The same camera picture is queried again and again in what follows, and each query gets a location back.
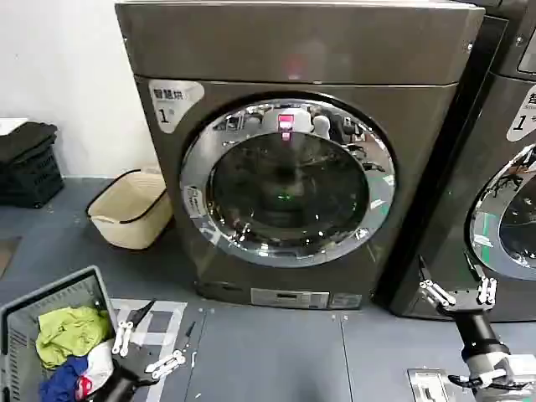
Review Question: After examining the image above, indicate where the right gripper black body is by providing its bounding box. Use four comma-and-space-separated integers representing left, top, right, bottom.
435, 288, 507, 358

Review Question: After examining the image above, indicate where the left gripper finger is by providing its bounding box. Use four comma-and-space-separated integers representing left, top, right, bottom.
111, 298, 157, 358
144, 321, 197, 379

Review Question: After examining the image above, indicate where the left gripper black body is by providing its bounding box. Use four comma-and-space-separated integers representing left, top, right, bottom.
96, 343, 158, 402

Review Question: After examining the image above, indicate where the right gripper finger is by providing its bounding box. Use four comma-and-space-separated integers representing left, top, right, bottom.
463, 250, 498, 304
418, 255, 458, 310

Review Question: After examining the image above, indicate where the white garment with red print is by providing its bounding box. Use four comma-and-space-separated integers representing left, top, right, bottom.
78, 338, 116, 399

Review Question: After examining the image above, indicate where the grey white patterned floor mat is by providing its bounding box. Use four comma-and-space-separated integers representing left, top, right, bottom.
109, 298, 188, 402

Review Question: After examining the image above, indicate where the yellow-green garment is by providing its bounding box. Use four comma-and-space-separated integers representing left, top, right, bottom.
35, 306, 115, 370

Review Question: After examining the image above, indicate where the blue garment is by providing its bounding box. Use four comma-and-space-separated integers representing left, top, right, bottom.
39, 355, 91, 402

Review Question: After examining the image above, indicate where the steel floor socket plate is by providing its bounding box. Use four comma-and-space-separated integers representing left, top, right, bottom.
406, 367, 456, 402

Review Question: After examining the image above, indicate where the round chrome-rimmed dryer door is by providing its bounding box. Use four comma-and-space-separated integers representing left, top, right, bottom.
468, 143, 536, 282

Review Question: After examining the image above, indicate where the grey plastic laundry basket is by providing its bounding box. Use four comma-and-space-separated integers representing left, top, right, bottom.
0, 265, 119, 402

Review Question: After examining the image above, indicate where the cream laundry basket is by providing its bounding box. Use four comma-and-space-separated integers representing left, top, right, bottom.
85, 162, 175, 251

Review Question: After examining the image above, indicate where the grey dryer with black side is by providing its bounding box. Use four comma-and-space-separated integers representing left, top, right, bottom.
386, 0, 536, 324

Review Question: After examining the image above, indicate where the black plastic crate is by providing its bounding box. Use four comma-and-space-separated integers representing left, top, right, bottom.
0, 141, 66, 209

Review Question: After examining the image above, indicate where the round glass dryer door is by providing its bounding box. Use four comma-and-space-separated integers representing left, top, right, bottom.
179, 99, 397, 269

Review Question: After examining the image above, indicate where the dark folded cloth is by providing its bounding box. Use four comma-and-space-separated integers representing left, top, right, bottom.
0, 121, 59, 163

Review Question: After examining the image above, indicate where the grey front-load dryer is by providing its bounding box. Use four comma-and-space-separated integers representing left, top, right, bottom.
113, 0, 487, 312

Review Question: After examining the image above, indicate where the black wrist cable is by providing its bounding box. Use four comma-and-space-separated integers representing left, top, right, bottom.
447, 368, 527, 391

